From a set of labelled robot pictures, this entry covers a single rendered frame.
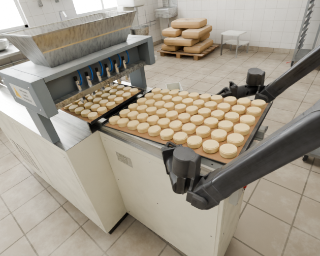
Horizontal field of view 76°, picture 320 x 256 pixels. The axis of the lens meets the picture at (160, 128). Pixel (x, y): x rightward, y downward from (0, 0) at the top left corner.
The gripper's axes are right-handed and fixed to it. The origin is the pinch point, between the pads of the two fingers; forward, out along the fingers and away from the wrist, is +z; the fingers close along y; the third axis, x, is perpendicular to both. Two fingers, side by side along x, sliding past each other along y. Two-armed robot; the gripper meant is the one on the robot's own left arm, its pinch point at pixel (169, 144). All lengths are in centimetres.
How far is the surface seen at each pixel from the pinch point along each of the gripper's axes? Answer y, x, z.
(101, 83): -10, -25, 47
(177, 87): 81, 47, 238
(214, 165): 7.5, 13.3, -7.3
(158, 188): 33.8, -7.7, 10.8
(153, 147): 8.0, -5.7, 10.4
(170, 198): 36.9, -3.0, 6.0
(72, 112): 2, -45, 49
